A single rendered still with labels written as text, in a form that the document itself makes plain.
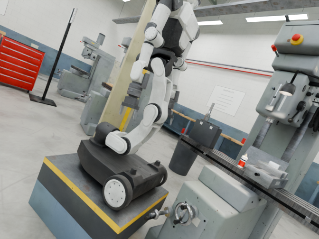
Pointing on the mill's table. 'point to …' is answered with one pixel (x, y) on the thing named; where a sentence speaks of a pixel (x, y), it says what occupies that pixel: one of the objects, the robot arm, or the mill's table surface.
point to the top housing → (309, 47)
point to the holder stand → (205, 133)
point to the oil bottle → (242, 161)
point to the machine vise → (266, 177)
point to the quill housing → (285, 109)
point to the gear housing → (297, 64)
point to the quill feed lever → (298, 110)
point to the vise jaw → (270, 169)
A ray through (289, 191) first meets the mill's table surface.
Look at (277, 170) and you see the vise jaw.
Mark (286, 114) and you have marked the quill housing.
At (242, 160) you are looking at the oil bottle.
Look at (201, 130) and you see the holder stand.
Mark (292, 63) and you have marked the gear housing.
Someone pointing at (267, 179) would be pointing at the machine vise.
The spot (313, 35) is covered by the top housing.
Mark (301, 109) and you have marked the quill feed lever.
